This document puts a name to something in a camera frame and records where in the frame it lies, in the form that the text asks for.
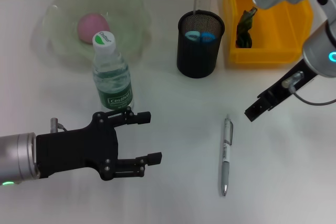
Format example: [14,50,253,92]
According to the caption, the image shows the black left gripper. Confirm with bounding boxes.
[35,107,163,182]

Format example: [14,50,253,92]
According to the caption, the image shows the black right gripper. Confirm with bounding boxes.
[244,59,319,122]

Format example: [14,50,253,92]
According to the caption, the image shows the grey white ballpoint pen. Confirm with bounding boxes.
[220,113,234,197]

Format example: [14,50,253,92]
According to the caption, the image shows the clear green-label water bottle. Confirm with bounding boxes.
[91,31,133,112]

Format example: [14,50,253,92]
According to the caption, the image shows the green plastic wrapper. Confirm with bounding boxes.
[235,6,258,49]

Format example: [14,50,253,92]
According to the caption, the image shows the blue teal scissors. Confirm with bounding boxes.
[184,31,215,43]

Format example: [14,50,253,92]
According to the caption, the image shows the pink peach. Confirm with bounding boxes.
[77,13,110,44]

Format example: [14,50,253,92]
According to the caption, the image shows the black mesh pen holder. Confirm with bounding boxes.
[176,10,225,79]

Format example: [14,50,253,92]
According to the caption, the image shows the pale green glass fruit plate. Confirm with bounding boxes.
[39,0,153,65]

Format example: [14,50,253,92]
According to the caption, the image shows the yellow plastic bin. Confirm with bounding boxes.
[222,0,313,65]

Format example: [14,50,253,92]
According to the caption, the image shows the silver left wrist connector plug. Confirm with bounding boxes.
[50,117,68,133]

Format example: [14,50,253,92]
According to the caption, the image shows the grey right wrist cable plug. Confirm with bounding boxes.
[282,71,336,105]

